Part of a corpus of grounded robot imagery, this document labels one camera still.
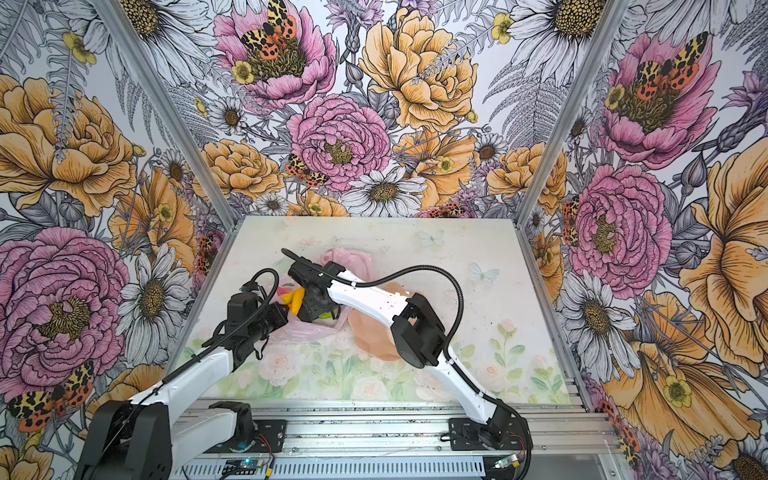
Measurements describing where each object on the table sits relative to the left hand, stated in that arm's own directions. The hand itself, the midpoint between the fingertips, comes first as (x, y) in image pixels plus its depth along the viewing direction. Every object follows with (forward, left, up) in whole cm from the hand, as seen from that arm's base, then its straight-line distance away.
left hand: (288, 316), depth 89 cm
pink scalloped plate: (-5, -25, -5) cm, 26 cm away
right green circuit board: (-36, -57, -5) cm, 68 cm away
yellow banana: (+5, -1, +1) cm, 5 cm away
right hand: (+1, -12, 0) cm, 12 cm away
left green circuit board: (-36, +6, -7) cm, 37 cm away
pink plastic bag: (+15, -18, +7) cm, 24 cm away
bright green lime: (-5, -14, +9) cm, 17 cm away
